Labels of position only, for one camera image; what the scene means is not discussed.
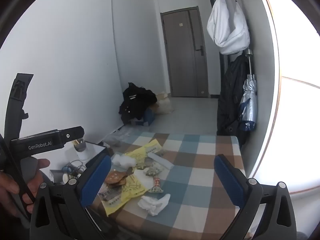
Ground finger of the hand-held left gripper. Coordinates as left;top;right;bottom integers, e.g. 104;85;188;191
61;126;85;143

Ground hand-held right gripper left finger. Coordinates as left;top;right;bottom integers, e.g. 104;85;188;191
29;153;112;240

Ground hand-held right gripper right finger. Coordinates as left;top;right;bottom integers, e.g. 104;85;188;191
214;154;298;240

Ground white foam piece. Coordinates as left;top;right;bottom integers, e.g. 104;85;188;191
111;153;136;168

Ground yellow bread bag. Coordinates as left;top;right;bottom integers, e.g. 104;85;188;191
99;174;148;217
125;139;166;169

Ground white shoulder bag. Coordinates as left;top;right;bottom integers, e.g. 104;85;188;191
206;0;251;56

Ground person's left hand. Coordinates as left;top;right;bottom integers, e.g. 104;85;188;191
0;158;51;217

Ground brown snack wrapper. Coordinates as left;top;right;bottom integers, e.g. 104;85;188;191
104;167;134;187

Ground white grey utensil holder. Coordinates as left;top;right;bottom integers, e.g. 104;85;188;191
73;140;94;164

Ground white side cabinet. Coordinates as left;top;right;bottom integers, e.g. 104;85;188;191
32;141;111;185

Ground plaid tablecloth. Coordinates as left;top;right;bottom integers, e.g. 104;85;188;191
87;132;247;240

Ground small black white box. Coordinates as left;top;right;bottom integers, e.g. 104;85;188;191
49;169;66;183

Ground clear plastic bag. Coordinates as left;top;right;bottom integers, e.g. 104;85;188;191
103;127;133;147

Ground white paper napkin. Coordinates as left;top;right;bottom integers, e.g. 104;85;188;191
133;169;156;191

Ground red white striped wrapper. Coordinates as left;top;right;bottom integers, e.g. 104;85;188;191
148;177;164;194

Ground white crumpled tissue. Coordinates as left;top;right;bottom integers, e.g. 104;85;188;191
137;193;171;217

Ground black jacket white stripe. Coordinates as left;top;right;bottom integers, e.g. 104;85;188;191
118;82;158;125

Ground blue cardboard box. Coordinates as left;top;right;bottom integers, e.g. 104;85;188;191
134;107;156;127

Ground silver folded umbrella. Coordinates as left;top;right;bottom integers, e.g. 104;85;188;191
237;50;258;132

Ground black hanging jacket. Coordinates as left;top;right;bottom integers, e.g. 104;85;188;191
216;54;251;143

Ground cream plastic bag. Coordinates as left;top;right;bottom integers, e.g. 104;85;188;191
156;92;175;114

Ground grey door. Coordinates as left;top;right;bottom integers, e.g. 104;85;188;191
160;6;209;98

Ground tangled black cables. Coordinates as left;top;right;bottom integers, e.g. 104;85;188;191
62;160;84;178

